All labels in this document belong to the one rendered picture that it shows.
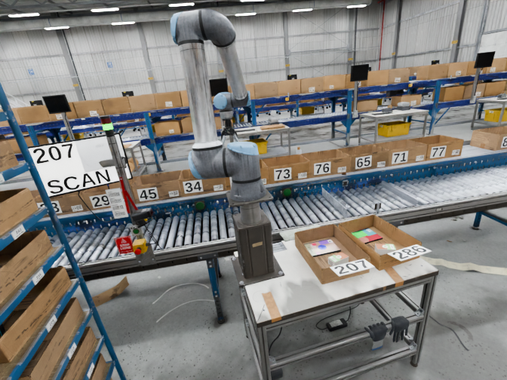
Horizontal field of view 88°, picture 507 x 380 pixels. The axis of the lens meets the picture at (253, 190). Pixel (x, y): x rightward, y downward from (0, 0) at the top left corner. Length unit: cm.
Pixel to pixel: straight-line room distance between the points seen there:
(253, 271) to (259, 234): 23
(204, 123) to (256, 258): 75
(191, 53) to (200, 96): 18
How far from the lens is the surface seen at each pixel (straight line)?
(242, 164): 126
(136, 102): 693
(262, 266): 152
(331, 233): 185
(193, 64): 130
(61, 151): 188
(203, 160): 129
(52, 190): 192
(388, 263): 166
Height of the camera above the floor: 176
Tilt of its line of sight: 22 degrees down
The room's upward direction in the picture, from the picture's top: 6 degrees counter-clockwise
